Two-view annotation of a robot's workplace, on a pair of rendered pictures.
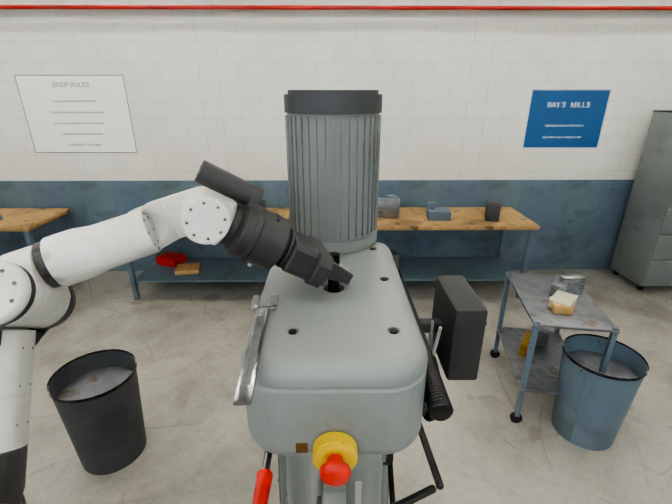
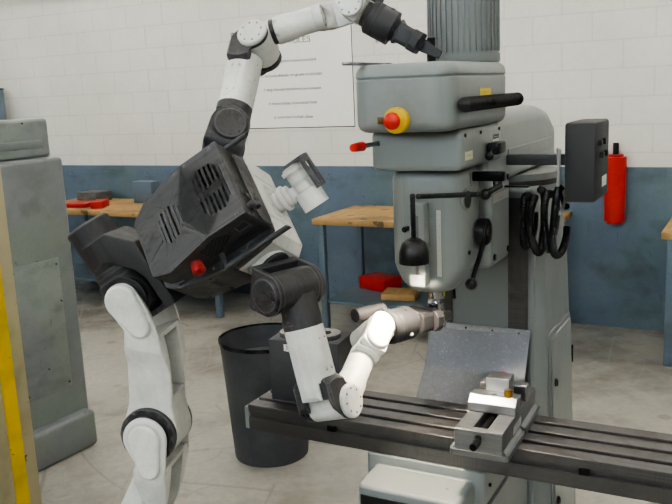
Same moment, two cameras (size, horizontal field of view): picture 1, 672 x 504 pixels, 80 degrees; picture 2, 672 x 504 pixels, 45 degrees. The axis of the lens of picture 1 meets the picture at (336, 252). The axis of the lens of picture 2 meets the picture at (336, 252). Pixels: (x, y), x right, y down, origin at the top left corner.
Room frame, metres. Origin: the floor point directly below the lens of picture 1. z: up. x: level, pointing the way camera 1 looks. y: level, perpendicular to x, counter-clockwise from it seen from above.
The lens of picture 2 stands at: (-1.37, -0.78, 1.83)
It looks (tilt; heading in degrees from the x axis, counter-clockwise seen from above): 11 degrees down; 29
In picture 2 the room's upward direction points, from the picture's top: 3 degrees counter-clockwise
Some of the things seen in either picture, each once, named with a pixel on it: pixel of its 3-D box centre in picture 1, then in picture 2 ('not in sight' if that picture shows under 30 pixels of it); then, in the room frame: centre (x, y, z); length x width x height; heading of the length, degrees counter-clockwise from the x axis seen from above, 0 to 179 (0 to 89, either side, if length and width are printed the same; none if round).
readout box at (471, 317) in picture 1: (457, 325); (589, 159); (0.92, -0.33, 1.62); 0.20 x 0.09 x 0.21; 1
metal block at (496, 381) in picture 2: not in sight; (500, 386); (0.62, -0.17, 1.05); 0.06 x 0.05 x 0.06; 92
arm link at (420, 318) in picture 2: not in sight; (412, 321); (0.54, 0.04, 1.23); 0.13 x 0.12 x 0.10; 68
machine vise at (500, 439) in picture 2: not in sight; (497, 411); (0.59, -0.17, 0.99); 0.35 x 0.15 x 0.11; 2
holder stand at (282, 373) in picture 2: not in sight; (311, 363); (0.63, 0.41, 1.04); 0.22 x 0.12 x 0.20; 98
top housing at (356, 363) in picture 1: (334, 322); (434, 95); (0.64, 0.00, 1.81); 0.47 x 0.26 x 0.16; 1
